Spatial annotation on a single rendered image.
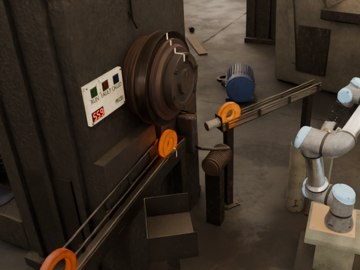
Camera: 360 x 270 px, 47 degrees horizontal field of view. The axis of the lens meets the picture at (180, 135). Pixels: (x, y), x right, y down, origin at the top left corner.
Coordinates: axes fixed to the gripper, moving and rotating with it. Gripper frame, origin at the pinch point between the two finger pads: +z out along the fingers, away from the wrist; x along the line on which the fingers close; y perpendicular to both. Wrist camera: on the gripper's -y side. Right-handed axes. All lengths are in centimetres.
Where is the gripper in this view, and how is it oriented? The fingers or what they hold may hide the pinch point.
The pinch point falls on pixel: (332, 133)
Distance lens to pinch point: 254.6
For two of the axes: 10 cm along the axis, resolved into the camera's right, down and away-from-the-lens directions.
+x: -4.6, 4.6, -7.6
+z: -2.5, 7.5, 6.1
